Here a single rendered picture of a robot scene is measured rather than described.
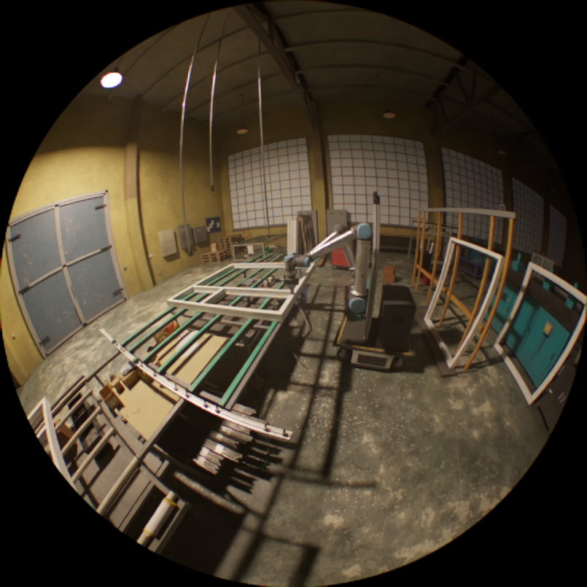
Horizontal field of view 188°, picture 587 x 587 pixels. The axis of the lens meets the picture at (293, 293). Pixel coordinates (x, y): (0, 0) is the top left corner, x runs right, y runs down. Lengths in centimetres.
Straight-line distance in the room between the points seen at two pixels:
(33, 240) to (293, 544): 761
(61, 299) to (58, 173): 387
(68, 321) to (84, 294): 106
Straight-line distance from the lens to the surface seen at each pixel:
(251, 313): 147
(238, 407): 157
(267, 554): 173
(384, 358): 205
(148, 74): 906
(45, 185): 764
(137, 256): 725
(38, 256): 702
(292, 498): 162
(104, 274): 713
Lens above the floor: 162
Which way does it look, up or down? 24 degrees down
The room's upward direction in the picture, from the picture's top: 4 degrees counter-clockwise
